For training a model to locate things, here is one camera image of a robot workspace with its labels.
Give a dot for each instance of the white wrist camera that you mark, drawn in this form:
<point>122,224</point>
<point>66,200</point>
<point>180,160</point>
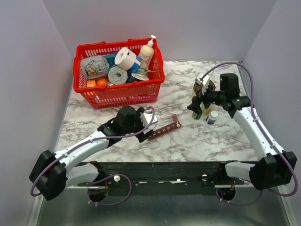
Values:
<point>148,118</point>
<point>200,78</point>

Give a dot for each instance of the red weekly pill organizer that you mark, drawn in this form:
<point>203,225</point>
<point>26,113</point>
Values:
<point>166,129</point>

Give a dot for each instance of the green pill bottle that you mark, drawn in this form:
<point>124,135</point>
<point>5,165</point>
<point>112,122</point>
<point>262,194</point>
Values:
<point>197,115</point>

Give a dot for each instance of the clear glass capsule jar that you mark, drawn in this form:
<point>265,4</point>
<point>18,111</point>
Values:
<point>209,109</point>

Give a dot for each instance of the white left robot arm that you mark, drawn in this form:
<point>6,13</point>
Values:
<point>53,172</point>

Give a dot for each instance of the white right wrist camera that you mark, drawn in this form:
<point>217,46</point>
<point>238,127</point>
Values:
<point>200,78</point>

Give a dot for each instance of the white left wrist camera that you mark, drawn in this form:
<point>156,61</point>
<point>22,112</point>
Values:
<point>148,118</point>

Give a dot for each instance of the brown lidded paper cup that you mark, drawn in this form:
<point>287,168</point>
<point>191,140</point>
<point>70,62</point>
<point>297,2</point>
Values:
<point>202,87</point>

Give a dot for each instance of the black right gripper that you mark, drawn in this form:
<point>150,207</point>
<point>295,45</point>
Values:
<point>196,101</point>

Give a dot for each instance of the blue box in basket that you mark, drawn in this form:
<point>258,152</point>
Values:
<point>133,69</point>

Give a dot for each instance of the grey toilet paper roll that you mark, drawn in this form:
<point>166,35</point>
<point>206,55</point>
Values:
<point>117,75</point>

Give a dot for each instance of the orange fruit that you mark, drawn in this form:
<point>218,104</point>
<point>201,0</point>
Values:
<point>102,81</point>

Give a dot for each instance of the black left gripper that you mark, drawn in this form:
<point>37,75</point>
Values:
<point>141,137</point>

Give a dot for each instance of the grey printed package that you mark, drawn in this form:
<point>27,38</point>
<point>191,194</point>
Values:
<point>94,67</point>

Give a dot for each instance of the white toilet paper roll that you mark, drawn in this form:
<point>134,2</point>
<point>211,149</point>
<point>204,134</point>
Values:
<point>125,58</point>

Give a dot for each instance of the cream pump lotion bottle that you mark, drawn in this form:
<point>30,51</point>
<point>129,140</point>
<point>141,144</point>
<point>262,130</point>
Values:
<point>146,53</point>

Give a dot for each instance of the red plastic shopping basket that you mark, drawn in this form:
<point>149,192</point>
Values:
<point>133,92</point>

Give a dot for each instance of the small white pill bottle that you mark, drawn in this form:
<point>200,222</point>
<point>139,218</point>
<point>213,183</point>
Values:
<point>212,117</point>

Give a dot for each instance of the orange small box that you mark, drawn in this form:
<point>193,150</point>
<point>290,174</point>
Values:
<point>91,83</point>

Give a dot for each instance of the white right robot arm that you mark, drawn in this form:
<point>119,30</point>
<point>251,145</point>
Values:
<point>274,165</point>

